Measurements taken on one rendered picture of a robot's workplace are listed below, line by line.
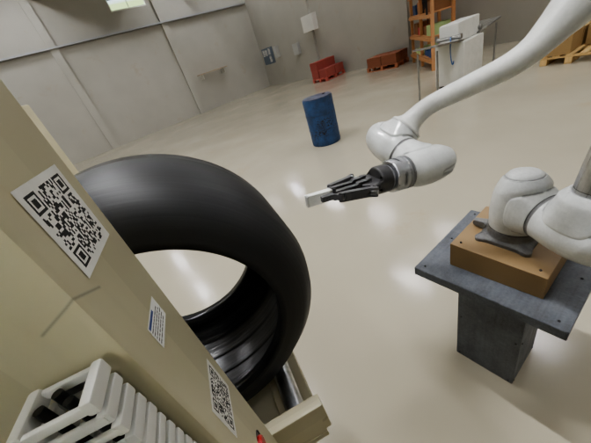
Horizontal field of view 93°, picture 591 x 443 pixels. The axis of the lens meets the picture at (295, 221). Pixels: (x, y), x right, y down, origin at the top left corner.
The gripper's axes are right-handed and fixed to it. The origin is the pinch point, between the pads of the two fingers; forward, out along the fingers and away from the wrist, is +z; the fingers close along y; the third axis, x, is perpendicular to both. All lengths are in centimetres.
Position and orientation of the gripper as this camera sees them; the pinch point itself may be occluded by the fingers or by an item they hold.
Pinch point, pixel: (318, 198)
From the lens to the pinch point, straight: 70.6
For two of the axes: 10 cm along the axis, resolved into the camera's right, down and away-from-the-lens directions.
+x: 1.4, 8.6, 4.8
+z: -9.2, 2.9, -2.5
